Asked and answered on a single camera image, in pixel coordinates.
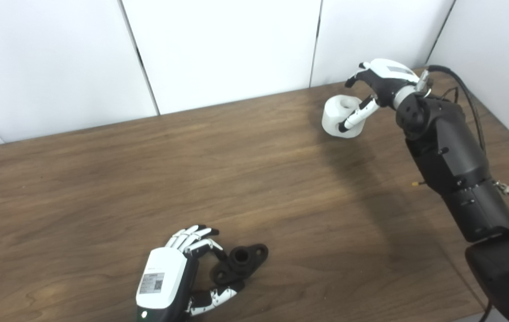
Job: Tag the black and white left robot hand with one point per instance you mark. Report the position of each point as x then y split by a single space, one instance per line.
165 273

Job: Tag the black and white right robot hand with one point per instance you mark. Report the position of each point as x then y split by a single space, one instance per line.
386 78

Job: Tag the round white piece with holes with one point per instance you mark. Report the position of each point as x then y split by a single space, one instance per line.
332 116

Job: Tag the black flanged holder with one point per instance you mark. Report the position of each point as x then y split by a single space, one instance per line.
239 261

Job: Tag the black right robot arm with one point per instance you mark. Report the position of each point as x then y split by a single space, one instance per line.
460 161

